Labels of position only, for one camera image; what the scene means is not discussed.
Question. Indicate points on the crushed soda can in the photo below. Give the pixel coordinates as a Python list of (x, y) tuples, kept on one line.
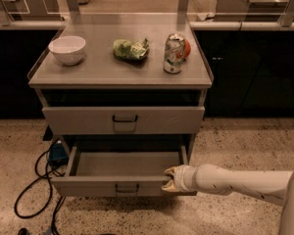
[(174, 53)]

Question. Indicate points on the white ceramic bowl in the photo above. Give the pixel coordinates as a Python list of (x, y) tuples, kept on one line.
[(68, 50)]

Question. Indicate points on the background grey cabinet right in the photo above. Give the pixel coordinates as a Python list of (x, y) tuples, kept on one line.
[(249, 10)]

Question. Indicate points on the background grey cabinet left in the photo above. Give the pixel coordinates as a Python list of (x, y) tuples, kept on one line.
[(31, 10)]

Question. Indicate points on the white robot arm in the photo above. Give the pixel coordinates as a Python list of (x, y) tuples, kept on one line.
[(276, 187)]

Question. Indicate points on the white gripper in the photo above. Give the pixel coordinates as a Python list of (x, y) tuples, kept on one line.
[(185, 178)]

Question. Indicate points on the green chip bag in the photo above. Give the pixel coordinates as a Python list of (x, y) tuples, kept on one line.
[(133, 50)]

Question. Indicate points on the background grey cabinet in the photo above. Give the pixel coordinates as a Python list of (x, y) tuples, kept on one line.
[(249, 10), (31, 10)]

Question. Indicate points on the orange fruit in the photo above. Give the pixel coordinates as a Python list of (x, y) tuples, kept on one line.
[(187, 49)]

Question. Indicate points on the white rail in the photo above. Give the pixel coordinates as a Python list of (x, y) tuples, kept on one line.
[(34, 25), (241, 26)]

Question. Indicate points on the white rail right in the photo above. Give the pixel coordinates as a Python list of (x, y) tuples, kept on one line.
[(241, 26)]

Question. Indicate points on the blue power box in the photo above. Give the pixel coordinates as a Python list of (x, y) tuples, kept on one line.
[(57, 154)]

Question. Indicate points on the white rail left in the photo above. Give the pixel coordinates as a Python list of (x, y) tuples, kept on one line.
[(34, 25)]

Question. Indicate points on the grey drawer cabinet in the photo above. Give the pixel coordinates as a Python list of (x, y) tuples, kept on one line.
[(101, 79)]

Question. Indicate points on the grey drawer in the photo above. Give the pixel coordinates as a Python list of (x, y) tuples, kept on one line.
[(116, 174), (124, 120)]

